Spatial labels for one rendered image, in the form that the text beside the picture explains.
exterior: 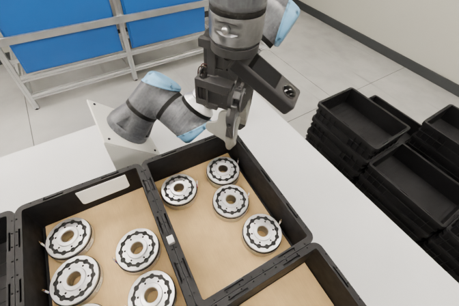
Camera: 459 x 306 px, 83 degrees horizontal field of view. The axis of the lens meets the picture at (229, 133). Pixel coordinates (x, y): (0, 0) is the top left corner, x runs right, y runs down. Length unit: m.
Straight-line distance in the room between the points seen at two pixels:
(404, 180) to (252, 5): 1.48
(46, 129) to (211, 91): 2.11
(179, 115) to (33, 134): 1.75
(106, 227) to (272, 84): 0.60
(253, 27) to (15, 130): 2.34
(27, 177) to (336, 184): 1.13
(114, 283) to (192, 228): 0.22
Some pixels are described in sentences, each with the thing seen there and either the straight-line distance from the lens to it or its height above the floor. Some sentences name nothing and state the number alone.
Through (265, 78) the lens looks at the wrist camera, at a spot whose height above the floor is 1.31.
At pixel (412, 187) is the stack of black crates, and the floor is 0.38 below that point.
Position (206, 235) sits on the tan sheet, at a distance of 0.75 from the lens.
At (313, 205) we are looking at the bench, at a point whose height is 0.70.
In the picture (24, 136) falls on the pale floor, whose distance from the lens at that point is 2.48.
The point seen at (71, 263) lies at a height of 0.86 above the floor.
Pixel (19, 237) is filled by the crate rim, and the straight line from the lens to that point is 0.79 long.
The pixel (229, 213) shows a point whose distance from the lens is 0.74.
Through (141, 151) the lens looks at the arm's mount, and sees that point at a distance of 0.91.
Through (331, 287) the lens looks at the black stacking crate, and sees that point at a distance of 0.72.
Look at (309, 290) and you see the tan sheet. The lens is 0.75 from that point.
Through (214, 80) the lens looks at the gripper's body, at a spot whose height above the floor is 1.29.
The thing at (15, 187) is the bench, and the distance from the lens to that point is 1.18.
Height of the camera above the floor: 1.53
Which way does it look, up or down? 48 degrees down
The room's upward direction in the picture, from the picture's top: 4 degrees clockwise
